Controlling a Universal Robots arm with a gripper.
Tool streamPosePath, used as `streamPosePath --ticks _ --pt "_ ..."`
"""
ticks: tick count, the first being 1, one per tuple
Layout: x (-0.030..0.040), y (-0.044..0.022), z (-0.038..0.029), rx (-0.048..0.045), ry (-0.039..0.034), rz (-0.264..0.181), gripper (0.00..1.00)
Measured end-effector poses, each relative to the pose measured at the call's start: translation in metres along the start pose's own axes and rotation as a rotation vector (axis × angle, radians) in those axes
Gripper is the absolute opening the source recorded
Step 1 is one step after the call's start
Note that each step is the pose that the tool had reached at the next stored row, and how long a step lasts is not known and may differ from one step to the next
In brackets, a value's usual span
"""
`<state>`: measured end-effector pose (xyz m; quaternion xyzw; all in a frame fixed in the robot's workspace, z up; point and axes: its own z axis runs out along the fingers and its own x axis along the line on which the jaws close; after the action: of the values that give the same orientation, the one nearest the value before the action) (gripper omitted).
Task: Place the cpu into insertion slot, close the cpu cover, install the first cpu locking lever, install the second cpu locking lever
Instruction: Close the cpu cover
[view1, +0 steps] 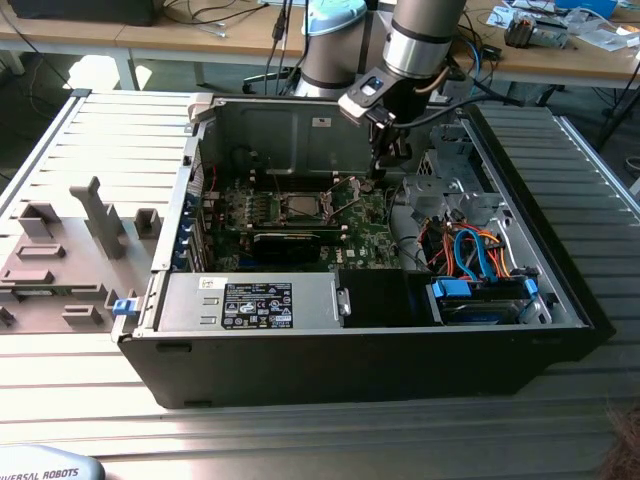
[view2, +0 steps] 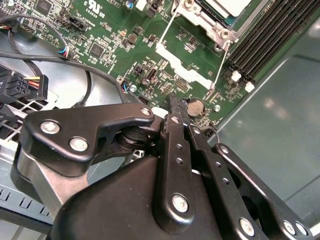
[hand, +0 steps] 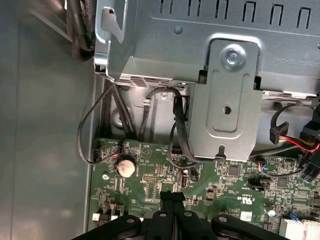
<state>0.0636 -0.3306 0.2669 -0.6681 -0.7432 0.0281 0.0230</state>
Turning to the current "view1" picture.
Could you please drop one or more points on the CPU socket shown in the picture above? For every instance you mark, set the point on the CPU socket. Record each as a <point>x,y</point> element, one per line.
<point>280,207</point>

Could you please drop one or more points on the silver metal drive cage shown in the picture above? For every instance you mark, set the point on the silver metal drive cage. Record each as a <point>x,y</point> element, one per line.
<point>450,187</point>

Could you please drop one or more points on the wooden desk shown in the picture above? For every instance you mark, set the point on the wooden desk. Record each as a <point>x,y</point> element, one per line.
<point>200,37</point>
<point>550,62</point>

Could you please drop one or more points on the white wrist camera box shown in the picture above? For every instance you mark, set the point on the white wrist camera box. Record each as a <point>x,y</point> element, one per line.
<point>357,105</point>

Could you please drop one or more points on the CPU cooler with fan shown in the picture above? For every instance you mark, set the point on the CPU cooler with fan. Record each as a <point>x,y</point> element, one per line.
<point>525,32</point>

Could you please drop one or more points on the blue cardboard box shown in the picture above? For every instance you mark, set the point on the blue cardboard box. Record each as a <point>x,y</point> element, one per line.
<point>590,6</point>

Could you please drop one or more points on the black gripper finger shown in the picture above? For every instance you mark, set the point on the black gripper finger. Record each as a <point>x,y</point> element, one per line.
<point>380,152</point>
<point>400,146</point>

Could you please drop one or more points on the blue case latch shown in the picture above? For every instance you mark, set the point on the blue case latch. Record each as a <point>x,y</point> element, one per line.
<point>125,307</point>

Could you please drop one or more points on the black open PC case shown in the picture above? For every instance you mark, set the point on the black open PC case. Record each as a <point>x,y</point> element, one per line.
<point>320,370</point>

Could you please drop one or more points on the person's brown haired head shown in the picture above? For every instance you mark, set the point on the person's brown haired head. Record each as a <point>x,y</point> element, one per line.
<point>622,445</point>

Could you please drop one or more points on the grey parts rack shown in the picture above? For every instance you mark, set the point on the grey parts rack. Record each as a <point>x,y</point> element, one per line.
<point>75,280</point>

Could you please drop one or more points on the silver power supply unit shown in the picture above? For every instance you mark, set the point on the silver power supply unit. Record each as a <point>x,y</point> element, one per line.
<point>190,300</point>

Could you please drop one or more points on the black device box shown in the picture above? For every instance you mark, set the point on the black device box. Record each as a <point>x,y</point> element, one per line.
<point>80,12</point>

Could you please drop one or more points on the black graphics card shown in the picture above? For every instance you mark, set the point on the black graphics card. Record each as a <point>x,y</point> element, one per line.
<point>287,247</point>

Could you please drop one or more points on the black rating label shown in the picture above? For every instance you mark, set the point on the black rating label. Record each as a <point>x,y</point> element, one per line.
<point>257,305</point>

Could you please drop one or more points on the white label sticker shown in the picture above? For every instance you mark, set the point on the white label sticker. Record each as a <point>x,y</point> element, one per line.
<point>320,121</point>

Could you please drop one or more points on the green motherboard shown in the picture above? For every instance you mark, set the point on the green motherboard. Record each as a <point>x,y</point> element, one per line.
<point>370,235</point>

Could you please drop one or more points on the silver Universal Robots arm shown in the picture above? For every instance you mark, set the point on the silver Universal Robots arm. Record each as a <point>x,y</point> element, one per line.
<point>420,45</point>

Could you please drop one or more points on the hard disk in blue carrier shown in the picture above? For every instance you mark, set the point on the hard disk in blue carrier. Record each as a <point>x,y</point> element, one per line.
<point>480,312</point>

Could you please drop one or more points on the silver CPU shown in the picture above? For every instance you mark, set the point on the silver CPU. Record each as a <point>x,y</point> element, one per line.
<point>302,204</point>

